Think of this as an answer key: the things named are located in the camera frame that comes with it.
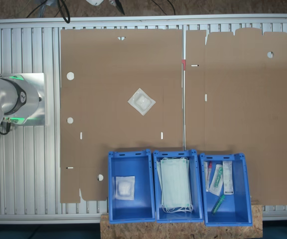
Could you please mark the cotton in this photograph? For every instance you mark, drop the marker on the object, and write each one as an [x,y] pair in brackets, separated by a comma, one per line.
[141,101]
[123,188]

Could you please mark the pale green surgical mask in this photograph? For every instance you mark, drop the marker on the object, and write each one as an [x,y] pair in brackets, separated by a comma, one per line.
[159,174]
[176,184]

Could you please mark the chipboard plank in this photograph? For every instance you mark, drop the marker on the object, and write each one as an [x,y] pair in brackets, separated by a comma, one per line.
[183,231]

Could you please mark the red capped tube packet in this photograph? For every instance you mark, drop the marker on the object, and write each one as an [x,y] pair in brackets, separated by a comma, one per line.
[209,174]

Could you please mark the brown cardboard sheet with holes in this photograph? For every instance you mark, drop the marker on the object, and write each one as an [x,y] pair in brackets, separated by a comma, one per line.
[108,74]

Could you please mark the grey blue floor object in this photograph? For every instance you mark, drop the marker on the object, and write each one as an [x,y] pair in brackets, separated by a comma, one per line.
[49,3]

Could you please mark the brown cardboard sheet notched edge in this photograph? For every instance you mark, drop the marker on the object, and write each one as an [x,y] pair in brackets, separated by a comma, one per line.
[245,112]

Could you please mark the green capped tube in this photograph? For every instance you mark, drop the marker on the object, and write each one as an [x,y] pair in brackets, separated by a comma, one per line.
[218,204]

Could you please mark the blue plastic bin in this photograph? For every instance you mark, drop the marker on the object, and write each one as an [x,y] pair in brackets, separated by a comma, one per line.
[195,189]
[133,210]
[240,186]

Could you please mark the white printed flat packet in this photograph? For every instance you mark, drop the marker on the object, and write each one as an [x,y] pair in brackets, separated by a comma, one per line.
[228,179]

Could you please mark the clear packet with green parts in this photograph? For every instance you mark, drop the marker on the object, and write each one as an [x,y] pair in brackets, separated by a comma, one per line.
[217,180]

